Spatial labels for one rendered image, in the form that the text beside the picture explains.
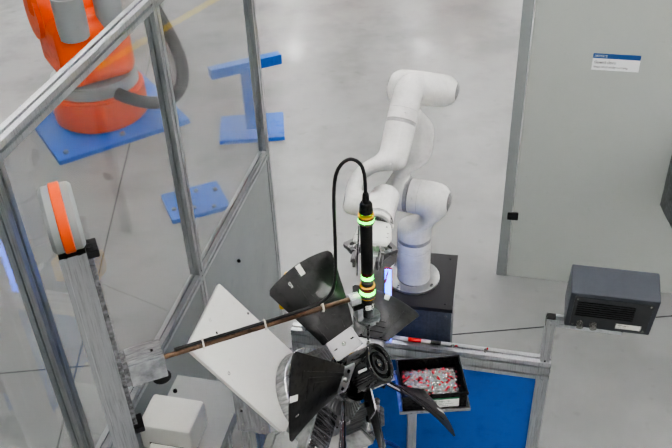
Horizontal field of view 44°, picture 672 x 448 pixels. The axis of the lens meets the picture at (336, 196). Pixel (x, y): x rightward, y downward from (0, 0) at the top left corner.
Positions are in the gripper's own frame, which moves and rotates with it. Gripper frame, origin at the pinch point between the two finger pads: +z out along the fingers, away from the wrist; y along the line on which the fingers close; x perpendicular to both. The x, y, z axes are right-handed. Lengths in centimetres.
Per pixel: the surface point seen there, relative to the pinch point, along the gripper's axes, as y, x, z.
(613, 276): -70, -26, -36
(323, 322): 11.5, -19.3, 5.7
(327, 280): 11.9, -11.2, -2.8
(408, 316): -9.2, -36.0, -18.4
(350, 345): 3.8, -26.1, 6.5
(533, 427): -53, -98, -35
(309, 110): 108, -150, -339
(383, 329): -3.2, -32.2, -7.6
